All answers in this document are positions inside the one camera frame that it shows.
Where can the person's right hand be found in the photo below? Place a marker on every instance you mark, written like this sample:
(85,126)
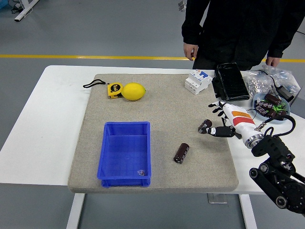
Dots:
(190,51)

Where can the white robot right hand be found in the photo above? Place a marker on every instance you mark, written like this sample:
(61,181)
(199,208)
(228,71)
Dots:
(240,121)

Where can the person's left hand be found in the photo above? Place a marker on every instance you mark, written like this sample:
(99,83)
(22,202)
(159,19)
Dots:
(272,61)

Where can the short dark brown battery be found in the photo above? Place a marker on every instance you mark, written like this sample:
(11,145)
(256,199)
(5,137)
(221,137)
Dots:
(207,122)

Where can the long dark brown battery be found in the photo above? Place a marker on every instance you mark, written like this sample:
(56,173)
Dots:
(181,153)

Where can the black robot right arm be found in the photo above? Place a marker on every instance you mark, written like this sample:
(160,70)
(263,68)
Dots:
(271,145)

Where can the blue plastic box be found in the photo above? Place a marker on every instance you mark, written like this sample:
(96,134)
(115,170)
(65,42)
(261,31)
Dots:
(124,152)

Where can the clear bag of blue parts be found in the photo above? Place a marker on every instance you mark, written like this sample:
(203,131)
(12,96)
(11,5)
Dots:
(283,76)

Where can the clear bag of washers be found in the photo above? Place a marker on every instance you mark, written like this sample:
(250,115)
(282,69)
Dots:
(256,84)

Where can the light blue bowl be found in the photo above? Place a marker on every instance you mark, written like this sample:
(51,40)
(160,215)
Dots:
(258,97)

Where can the white circuit breaker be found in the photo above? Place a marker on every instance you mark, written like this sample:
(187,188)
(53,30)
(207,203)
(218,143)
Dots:
(196,82)

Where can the black power adapter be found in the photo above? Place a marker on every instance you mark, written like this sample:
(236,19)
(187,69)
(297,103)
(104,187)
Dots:
(286,93)

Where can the black wrapped case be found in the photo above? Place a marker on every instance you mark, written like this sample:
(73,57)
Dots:
(232,81)

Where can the green plastic connector pile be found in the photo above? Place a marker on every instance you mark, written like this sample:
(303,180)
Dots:
(280,107)

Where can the grey floor object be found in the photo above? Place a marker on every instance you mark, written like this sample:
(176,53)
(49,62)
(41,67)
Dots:
(182,5)

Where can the person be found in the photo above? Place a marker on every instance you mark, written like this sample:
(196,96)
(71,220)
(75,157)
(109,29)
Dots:
(238,28)

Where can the grey-brown mat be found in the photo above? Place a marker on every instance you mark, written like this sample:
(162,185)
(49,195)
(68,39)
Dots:
(166,112)

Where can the yellow lemon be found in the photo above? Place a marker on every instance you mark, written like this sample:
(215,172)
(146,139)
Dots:
(133,91)

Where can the yellow tape measure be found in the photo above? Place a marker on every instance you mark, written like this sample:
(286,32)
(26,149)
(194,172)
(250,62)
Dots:
(114,90)

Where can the small sticker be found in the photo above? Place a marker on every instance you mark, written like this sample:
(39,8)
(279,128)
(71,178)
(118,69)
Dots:
(141,172)

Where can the white metal frame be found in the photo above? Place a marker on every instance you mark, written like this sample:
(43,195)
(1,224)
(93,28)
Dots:
(23,12)

